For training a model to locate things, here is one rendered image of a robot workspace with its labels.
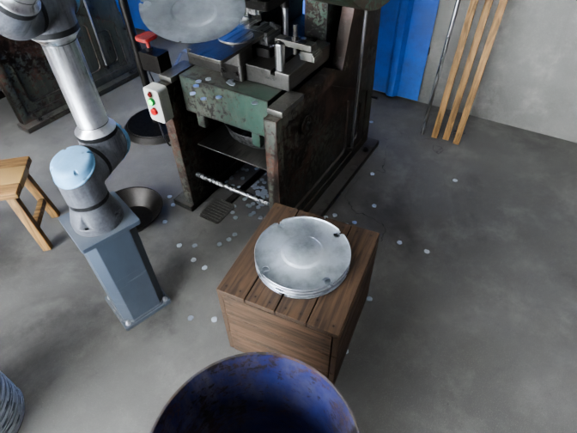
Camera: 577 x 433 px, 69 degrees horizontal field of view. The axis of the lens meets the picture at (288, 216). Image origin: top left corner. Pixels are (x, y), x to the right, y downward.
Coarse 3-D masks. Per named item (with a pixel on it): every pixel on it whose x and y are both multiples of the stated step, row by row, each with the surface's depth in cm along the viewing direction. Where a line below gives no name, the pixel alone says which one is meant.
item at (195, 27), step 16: (144, 0) 108; (160, 0) 109; (176, 0) 110; (192, 0) 112; (208, 0) 113; (224, 0) 114; (240, 0) 115; (144, 16) 114; (160, 16) 115; (176, 16) 117; (192, 16) 119; (208, 16) 120; (224, 16) 120; (240, 16) 122; (160, 32) 122; (176, 32) 123; (192, 32) 125; (208, 32) 126; (224, 32) 127
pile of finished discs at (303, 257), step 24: (264, 240) 130; (288, 240) 129; (312, 240) 128; (336, 240) 129; (264, 264) 123; (288, 264) 122; (312, 264) 122; (336, 264) 122; (288, 288) 117; (312, 288) 116
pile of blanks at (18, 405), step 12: (0, 372) 129; (0, 384) 124; (12, 384) 131; (0, 396) 121; (12, 396) 128; (0, 408) 121; (12, 408) 128; (24, 408) 132; (0, 420) 121; (12, 420) 126; (0, 432) 121; (12, 432) 126
